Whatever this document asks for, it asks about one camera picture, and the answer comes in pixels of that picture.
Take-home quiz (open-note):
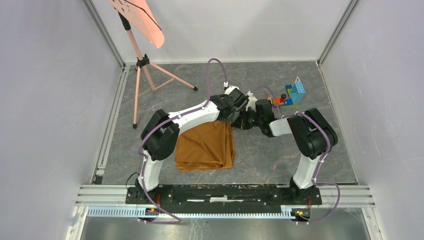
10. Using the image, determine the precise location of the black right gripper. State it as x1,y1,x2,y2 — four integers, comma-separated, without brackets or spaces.
230,107,263,130

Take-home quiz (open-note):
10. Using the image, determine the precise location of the orange cloth napkin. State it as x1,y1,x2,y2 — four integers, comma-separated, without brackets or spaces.
174,121,236,172

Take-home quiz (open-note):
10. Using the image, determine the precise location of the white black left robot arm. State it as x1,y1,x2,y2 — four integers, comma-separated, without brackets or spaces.
137,86,257,204

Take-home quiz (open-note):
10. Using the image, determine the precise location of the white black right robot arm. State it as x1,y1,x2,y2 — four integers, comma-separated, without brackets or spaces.
232,99,338,204

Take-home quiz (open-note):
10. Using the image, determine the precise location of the colourful toy brick build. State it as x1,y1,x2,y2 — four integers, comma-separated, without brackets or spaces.
273,76,306,107

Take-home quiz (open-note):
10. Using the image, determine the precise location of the pink music stand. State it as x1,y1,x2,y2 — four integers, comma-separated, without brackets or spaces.
107,0,200,130

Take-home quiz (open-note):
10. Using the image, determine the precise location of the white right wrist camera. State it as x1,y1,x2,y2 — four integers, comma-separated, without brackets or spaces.
245,91,258,111

